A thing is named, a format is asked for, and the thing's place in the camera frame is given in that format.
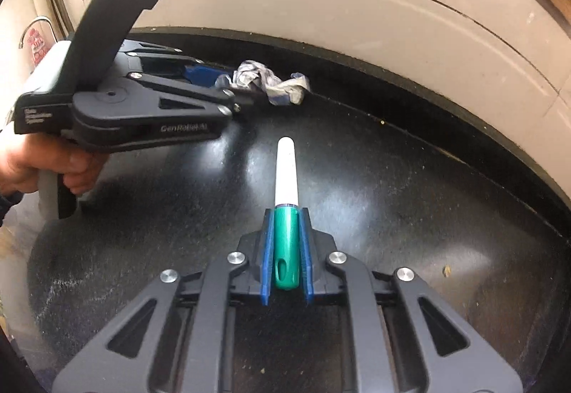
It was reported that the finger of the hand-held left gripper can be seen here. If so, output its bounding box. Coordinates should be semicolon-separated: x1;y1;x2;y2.
127;71;256;123
118;41;224;87

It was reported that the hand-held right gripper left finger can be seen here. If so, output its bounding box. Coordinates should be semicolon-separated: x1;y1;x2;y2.
52;208;274;393

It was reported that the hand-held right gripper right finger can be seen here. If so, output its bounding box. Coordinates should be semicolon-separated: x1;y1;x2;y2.
298;206;522;393

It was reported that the white marker with green cap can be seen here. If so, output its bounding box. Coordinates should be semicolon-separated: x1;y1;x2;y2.
273;136;300;290

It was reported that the clear plastic wrapper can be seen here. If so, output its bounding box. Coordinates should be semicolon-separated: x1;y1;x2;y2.
216;60;310;107

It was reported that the person's left hand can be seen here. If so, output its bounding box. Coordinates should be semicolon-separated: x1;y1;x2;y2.
0;132;108;198

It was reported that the red label container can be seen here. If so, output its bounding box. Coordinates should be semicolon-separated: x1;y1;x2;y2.
27;25;58;68

